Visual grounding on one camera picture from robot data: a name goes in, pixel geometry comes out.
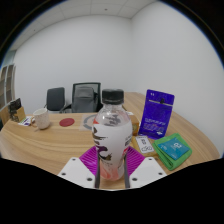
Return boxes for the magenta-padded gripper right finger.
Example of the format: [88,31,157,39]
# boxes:
[124,146,168,190]

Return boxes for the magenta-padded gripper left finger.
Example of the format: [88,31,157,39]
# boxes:
[57,145,101,190]

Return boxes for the clear black-capped drink bottle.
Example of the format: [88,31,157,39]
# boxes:
[91,88,134,182]

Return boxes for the tan packet with white label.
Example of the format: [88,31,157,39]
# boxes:
[134,134,156,155]

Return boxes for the green pouch with blue label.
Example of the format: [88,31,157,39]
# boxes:
[152,133,193,171]

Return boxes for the orange cardboard box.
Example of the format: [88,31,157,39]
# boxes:
[128,111,141,137]

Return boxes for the flat round red coaster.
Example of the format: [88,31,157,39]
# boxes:
[59,117,75,128]

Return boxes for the purple standing package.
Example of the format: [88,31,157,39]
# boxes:
[138,88,176,140]

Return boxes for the white speckled mug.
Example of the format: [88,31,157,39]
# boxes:
[30,107,52,130]

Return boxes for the black padded visitor chair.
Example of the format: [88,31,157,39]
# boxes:
[44,87,67,114]

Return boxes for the black printed box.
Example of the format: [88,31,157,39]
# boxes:
[7,97,23,123]

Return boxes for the wooden shelf unit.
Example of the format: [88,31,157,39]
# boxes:
[0,63,16,111]

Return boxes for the clear sheet with grey ring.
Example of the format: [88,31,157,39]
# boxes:
[79,113,99,132]

